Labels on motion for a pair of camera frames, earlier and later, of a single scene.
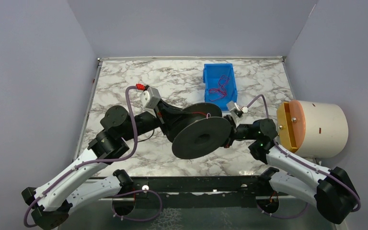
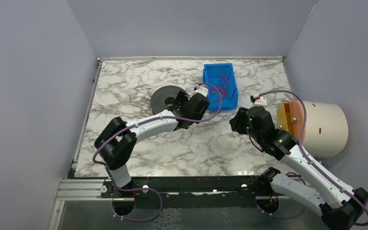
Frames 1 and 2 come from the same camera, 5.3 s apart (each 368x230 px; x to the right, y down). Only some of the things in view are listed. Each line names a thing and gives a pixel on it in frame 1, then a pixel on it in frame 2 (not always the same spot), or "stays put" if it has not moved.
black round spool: x=201 y=131 -> x=163 y=97
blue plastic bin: x=219 y=84 stays put
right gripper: x=233 y=132 -> x=237 y=120
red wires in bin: x=223 y=83 stays put
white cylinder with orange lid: x=311 y=129 stays put
